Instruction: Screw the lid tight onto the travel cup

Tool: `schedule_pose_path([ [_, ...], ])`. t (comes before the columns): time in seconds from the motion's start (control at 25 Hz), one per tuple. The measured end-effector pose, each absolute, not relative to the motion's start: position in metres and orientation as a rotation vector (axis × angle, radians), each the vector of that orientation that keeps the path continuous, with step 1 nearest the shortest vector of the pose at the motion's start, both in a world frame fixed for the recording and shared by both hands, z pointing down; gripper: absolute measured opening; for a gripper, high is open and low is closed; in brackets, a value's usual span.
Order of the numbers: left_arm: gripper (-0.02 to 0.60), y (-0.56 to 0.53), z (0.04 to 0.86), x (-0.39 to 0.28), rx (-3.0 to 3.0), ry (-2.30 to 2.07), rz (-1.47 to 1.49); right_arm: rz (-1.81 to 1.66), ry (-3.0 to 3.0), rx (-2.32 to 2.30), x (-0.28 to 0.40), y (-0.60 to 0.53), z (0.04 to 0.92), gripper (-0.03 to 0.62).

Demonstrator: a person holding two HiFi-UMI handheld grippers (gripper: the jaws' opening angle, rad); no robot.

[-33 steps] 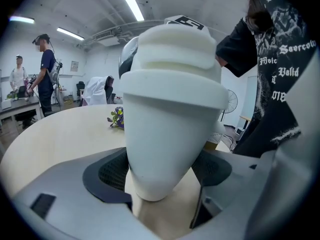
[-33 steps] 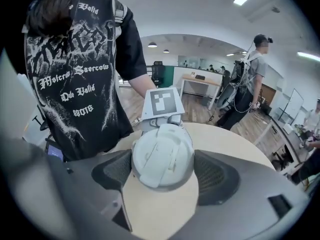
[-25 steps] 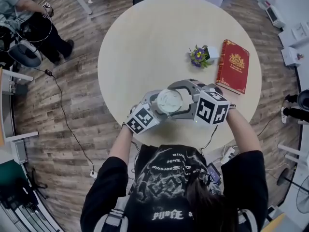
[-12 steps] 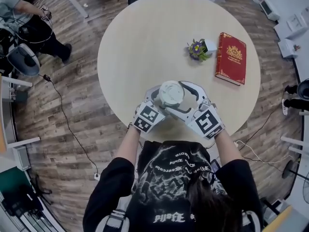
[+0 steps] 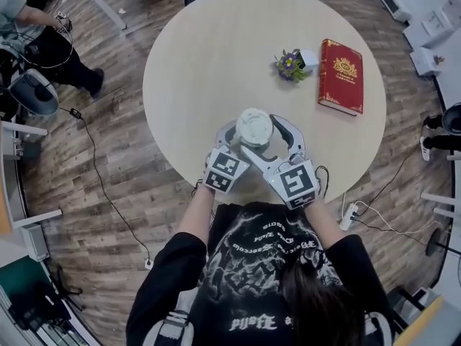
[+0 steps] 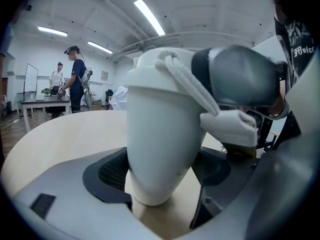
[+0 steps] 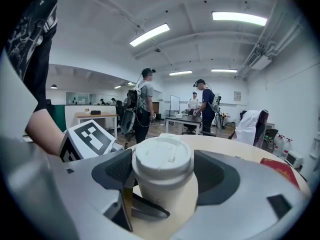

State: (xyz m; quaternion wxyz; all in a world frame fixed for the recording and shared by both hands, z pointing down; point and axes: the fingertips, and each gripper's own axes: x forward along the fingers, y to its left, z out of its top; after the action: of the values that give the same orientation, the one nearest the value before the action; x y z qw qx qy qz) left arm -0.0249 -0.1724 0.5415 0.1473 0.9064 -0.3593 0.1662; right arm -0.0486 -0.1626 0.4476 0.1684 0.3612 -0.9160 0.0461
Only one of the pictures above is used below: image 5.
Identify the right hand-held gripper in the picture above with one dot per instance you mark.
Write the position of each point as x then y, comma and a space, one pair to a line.
296, 184

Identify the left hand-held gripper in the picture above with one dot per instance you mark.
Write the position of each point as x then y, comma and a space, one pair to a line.
224, 171

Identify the white travel cup lid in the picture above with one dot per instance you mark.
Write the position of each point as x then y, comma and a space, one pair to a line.
254, 124

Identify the person's right forearm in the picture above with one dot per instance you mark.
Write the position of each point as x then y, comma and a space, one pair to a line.
322, 222

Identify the person's left forearm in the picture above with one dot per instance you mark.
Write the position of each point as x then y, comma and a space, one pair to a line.
196, 211

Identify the white pot with purple flowers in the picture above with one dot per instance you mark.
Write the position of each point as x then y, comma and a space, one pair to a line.
295, 63

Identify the red hardcover book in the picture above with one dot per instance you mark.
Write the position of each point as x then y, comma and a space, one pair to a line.
341, 76

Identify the white power strip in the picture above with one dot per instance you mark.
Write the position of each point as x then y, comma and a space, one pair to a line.
349, 215

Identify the person's black printed shirt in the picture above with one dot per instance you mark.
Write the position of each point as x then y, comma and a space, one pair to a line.
248, 272

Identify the black power adapter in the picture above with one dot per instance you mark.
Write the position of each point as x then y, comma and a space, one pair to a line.
75, 113

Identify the small white cardboard box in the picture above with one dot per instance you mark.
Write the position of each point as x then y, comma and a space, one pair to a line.
425, 60

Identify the black round stand base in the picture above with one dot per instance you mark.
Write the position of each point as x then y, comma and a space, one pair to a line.
435, 243

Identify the white toaster oven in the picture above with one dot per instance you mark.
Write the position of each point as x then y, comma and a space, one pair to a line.
395, 5

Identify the large white cardboard box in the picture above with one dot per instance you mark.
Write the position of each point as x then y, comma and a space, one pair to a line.
428, 27

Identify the white shelf unit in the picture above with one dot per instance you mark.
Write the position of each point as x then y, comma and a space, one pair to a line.
21, 178

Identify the yellow wooden board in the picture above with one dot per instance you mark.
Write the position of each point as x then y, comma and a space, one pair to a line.
425, 323

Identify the green board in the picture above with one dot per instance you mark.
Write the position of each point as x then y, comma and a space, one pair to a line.
21, 279

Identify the white metal table frame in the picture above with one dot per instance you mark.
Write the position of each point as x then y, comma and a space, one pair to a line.
108, 5

